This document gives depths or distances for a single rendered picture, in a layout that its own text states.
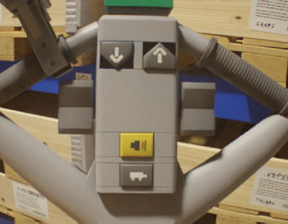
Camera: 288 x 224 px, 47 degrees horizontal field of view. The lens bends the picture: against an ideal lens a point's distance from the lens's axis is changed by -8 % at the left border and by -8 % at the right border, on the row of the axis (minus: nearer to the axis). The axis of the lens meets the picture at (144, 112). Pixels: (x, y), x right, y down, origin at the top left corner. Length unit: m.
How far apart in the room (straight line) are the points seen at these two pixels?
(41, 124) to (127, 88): 1.08
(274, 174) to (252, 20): 0.49
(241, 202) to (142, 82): 0.88
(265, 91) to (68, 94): 0.23
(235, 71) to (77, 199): 0.24
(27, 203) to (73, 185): 1.31
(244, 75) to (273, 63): 0.65
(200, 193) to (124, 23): 0.22
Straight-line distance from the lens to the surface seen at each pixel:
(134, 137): 0.39
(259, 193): 1.20
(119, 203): 0.42
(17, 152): 0.43
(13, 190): 1.75
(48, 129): 1.44
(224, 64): 0.42
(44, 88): 1.48
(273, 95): 0.44
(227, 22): 1.08
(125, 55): 0.39
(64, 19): 1.29
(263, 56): 1.07
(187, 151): 1.18
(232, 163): 0.43
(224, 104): 1.18
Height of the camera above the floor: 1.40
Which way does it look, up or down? 17 degrees down
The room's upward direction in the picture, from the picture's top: 2 degrees clockwise
